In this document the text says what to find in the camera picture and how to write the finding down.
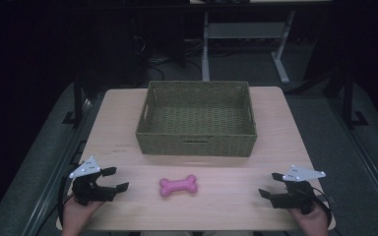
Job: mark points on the black metal stand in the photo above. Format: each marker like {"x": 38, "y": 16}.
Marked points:
{"x": 347, "y": 98}
{"x": 77, "y": 98}

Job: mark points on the green woven basket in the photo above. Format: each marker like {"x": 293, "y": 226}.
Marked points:
{"x": 197, "y": 144}

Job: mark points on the white metal frame desk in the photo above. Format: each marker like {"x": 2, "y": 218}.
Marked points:
{"x": 244, "y": 30}

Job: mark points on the person's right hand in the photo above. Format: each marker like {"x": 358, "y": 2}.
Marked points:
{"x": 313, "y": 224}

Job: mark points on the aluminium frame rail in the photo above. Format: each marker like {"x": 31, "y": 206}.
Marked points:
{"x": 366, "y": 164}
{"x": 53, "y": 182}

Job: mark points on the person's left hand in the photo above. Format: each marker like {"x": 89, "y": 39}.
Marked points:
{"x": 75, "y": 218}

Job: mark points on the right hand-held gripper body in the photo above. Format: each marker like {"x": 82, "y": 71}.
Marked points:
{"x": 297, "y": 198}

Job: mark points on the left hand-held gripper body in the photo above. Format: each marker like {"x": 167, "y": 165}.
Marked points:
{"x": 87, "y": 191}

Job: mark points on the pink bone-shaped rubber toy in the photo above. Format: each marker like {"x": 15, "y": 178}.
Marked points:
{"x": 178, "y": 186}

